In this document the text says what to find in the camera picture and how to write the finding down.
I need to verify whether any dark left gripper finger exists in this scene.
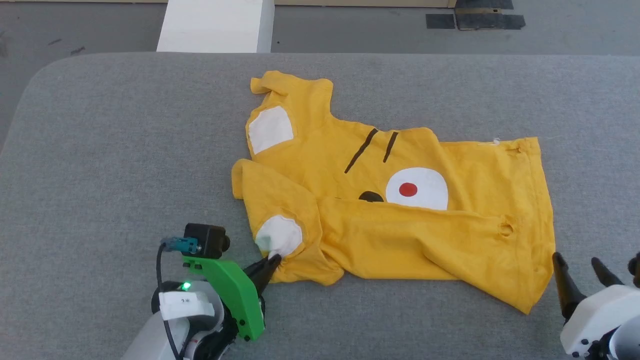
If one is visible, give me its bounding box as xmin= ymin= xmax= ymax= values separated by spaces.
xmin=243 ymin=256 xmax=275 ymax=283
xmin=252 ymin=255 xmax=283 ymax=296

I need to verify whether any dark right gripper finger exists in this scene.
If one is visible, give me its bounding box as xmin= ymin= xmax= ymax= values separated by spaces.
xmin=591 ymin=256 xmax=626 ymax=288
xmin=552 ymin=251 xmax=587 ymax=321

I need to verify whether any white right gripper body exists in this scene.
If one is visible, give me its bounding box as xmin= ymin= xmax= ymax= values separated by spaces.
xmin=560 ymin=285 xmax=640 ymax=357

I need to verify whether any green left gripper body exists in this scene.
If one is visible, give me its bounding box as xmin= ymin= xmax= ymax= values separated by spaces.
xmin=181 ymin=255 xmax=266 ymax=342

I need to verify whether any yellow cartoon face t-shirt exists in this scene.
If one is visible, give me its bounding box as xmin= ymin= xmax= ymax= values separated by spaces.
xmin=231 ymin=70 xmax=557 ymax=316

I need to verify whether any white rectangular box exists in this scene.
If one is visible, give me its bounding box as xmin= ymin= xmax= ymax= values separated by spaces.
xmin=156 ymin=0 xmax=276 ymax=54

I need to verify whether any lemon print grid partition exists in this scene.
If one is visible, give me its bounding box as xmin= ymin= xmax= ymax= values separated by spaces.
xmin=0 ymin=0 xmax=458 ymax=8

